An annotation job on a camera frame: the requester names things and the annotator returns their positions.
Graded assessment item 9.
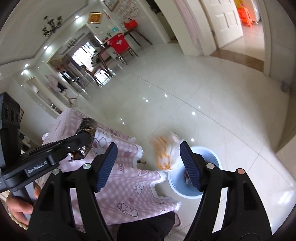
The dark shiny snack wrapper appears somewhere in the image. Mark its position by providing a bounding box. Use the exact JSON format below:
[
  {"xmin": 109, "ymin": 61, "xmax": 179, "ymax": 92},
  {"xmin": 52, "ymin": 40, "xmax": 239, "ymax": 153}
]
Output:
[{"xmin": 67, "ymin": 118, "xmax": 97, "ymax": 162}]

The orange white patterned bag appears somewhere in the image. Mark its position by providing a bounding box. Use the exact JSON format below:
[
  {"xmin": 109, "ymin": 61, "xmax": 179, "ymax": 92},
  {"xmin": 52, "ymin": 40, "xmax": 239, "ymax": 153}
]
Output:
[{"xmin": 150, "ymin": 132, "xmax": 183, "ymax": 172}]

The trash inside bin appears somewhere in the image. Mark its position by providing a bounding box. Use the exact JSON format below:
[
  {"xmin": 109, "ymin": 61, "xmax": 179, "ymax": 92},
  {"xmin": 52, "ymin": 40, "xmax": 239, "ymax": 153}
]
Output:
[{"xmin": 184, "ymin": 170, "xmax": 192, "ymax": 186}]

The blue trash bin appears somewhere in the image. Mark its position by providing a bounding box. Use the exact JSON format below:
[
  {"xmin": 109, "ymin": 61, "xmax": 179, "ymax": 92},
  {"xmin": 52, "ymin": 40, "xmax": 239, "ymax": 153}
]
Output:
[{"xmin": 167, "ymin": 146, "xmax": 223, "ymax": 200}]

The left hand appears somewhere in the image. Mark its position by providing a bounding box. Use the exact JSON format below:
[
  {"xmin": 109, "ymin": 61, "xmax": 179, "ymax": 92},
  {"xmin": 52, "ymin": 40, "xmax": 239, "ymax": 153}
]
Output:
[{"xmin": 6, "ymin": 192, "xmax": 34, "ymax": 226}]

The pink checkered tablecloth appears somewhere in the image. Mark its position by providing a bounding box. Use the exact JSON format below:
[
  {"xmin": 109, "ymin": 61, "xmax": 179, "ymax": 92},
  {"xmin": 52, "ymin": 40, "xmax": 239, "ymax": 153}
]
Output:
[{"xmin": 34, "ymin": 107, "xmax": 182, "ymax": 227}]

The black chandelier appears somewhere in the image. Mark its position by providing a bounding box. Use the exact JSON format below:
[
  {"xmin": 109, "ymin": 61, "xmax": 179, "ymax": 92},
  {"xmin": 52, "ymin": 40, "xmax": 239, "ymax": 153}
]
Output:
[{"xmin": 42, "ymin": 16, "xmax": 63, "ymax": 38}]

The red covered chair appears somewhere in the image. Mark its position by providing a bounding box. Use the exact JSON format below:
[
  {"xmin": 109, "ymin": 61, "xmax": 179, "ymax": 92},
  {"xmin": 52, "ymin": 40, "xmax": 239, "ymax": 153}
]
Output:
[{"xmin": 107, "ymin": 33, "xmax": 138, "ymax": 65}]

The wooden dining table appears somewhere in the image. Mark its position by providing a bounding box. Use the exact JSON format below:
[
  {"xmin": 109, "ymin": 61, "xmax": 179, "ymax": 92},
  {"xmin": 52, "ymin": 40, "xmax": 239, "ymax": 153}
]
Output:
[{"xmin": 92, "ymin": 27, "xmax": 152, "ymax": 76}]

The framed landscape picture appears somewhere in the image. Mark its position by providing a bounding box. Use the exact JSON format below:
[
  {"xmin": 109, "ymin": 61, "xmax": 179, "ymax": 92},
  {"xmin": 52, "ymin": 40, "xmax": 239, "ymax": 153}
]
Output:
[{"xmin": 103, "ymin": 0, "xmax": 119, "ymax": 11}]

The pink lace door curtain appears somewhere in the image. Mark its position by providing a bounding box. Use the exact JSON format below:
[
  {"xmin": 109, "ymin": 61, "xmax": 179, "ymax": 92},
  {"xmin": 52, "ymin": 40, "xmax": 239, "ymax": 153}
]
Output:
[{"xmin": 174, "ymin": 0, "xmax": 204, "ymax": 55}]

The white panel door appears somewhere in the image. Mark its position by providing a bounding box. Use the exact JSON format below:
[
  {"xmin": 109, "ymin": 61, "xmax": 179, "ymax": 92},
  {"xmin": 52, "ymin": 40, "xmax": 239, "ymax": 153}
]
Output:
[{"xmin": 201, "ymin": 0, "xmax": 243, "ymax": 48}]

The orange plastic stool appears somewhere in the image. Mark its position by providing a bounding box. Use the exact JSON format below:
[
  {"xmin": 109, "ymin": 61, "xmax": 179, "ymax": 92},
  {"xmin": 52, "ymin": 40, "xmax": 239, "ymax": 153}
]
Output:
[{"xmin": 237, "ymin": 6, "xmax": 253, "ymax": 27}]

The gold red diamond frame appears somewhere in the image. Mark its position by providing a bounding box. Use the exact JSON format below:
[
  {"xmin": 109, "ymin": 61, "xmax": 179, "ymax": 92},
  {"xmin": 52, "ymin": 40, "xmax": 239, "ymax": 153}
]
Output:
[{"xmin": 88, "ymin": 12, "xmax": 103, "ymax": 24}]

